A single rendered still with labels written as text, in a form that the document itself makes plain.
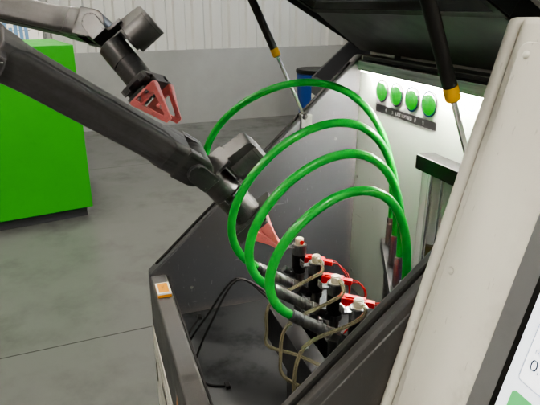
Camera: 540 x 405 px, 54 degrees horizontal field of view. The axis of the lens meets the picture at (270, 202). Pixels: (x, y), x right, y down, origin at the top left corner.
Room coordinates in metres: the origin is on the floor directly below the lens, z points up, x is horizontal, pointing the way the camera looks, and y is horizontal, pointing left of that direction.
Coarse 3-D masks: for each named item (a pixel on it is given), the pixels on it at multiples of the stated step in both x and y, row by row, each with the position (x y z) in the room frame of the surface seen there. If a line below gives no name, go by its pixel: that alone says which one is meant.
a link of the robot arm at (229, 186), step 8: (224, 176) 0.90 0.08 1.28; (232, 176) 0.91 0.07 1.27; (216, 184) 0.89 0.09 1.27; (224, 184) 0.89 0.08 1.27; (232, 184) 0.90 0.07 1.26; (208, 192) 0.89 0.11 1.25; (216, 192) 0.89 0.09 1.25; (224, 192) 0.89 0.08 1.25; (232, 192) 0.89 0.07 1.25; (216, 200) 0.89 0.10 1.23
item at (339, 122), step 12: (336, 120) 0.86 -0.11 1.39; (348, 120) 0.87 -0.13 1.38; (300, 132) 0.84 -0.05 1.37; (312, 132) 0.84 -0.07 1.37; (372, 132) 0.88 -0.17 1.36; (288, 144) 0.83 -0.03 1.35; (384, 144) 0.89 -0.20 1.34; (264, 156) 0.82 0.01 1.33; (384, 156) 0.89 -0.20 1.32; (252, 180) 0.81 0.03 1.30; (240, 192) 0.81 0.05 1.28; (240, 204) 0.81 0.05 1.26; (228, 216) 0.80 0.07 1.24; (228, 228) 0.80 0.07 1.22; (396, 228) 0.90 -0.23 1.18; (396, 240) 0.90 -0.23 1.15; (240, 252) 0.80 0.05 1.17; (264, 264) 0.82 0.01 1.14; (276, 276) 0.82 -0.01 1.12; (288, 276) 0.84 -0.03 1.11; (300, 288) 0.84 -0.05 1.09
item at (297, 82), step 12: (276, 84) 1.01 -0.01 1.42; (288, 84) 1.00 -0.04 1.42; (300, 84) 1.00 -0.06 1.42; (312, 84) 1.00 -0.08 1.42; (324, 84) 1.00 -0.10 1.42; (336, 84) 1.00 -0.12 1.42; (252, 96) 1.01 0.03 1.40; (348, 96) 1.00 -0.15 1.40; (360, 96) 1.00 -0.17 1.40; (240, 108) 1.01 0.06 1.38; (228, 120) 1.01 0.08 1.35; (372, 120) 0.99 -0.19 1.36; (216, 132) 1.01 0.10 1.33; (384, 132) 0.99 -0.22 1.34
